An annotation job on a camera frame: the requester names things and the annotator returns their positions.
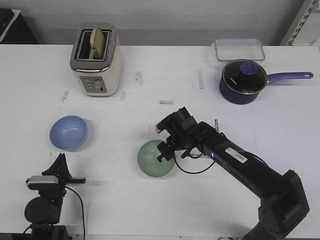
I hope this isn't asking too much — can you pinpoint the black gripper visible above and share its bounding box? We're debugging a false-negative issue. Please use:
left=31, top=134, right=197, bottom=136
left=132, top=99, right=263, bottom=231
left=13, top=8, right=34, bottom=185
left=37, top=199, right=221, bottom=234
left=156, top=107, right=198, bottom=162
left=39, top=153, right=86, bottom=201

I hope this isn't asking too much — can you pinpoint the green bowl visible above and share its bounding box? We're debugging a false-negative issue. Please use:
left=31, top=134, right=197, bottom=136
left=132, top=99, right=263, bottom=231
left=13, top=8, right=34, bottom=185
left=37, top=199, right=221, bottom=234
left=137, top=139, right=175, bottom=178

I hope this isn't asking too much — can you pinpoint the blue bowl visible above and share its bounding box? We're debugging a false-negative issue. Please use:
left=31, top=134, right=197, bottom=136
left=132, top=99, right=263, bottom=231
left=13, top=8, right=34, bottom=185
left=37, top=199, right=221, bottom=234
left=49, top=115, right=88, bottom=151

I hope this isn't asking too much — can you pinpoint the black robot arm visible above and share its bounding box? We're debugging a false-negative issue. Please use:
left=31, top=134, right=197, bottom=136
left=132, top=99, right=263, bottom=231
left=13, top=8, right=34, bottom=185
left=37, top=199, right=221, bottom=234
left=155, top=107, right=310, bottom=240
left=24, top=153, right=86, bottom=240

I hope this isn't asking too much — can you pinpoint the dark blue saucepan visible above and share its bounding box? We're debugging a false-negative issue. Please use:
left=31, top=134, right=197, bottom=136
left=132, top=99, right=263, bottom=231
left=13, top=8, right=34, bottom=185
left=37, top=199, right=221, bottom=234
left=219, top=59, right=314, bottom=105

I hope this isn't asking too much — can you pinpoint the cream and chrome toaster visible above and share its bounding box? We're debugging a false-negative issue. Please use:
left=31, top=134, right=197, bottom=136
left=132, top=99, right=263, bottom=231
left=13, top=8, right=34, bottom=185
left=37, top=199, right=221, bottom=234
left=69, top=22, right=122, bottom=97

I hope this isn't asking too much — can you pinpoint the glass pot lid blue knob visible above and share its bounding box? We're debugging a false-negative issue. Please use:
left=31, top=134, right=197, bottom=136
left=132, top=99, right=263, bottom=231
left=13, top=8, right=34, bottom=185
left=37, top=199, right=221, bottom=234
left=222, top=59, right=268, bottom=95

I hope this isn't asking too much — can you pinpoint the clear plastic food container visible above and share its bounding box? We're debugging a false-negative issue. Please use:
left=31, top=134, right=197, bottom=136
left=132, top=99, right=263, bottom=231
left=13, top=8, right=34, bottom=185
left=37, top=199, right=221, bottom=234
left=211, top=38, right=265, bottom=62

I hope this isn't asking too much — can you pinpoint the slice of toast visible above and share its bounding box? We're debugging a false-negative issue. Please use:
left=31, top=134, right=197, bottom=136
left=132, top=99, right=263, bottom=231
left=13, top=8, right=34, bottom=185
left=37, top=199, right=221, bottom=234
left=89, top=28, right=105, bottom=60

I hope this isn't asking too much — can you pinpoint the white metal shelf upright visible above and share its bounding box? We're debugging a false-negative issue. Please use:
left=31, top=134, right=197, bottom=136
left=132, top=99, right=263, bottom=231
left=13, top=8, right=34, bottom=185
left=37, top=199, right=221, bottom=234
left=279, top=0, right=320, bottom=46

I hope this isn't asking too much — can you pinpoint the right black cable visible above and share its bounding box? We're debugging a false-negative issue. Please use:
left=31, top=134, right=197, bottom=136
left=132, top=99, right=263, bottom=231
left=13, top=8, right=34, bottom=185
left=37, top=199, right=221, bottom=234
left=172, top=142, right=216, bottom=174

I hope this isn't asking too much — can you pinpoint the black cable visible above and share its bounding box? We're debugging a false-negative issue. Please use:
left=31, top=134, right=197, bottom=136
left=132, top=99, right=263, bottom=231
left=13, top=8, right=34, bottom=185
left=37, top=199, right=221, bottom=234
left=63, top=185, right=87, bottom=238
left=172, top=142, right=216, bottom=174

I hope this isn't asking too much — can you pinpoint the left black cable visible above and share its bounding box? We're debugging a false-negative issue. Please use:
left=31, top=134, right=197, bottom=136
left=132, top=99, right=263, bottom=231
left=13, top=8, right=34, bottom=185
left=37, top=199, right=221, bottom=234
left=63, top=185, right=87, bottom=238

